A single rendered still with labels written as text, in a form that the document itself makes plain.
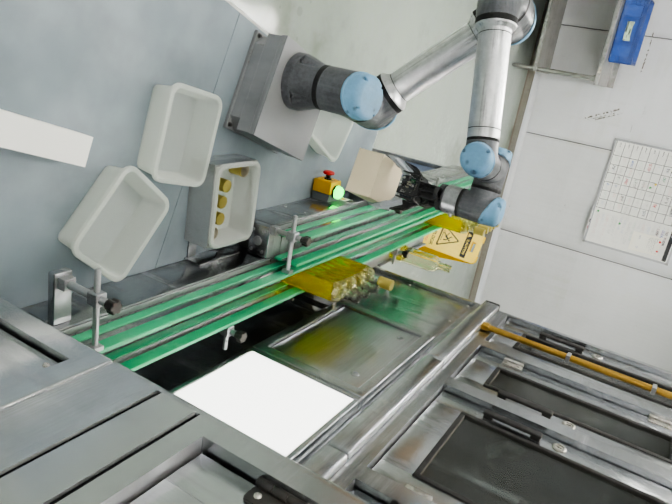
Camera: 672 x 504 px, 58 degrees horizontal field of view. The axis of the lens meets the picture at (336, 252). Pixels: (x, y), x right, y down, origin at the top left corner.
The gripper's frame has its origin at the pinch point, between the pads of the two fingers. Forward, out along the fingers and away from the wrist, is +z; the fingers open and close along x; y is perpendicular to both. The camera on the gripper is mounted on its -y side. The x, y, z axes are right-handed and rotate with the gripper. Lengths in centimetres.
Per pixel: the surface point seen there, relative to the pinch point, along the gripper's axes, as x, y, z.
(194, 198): 21, 33, 33
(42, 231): 37, 71, 35
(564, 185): -118, -573, 41
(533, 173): -123, -571, 78
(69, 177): 25, 68, 35
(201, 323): 50, 32, 18
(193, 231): 29, 30, 32
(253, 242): 28.0, 10.0, 26.7
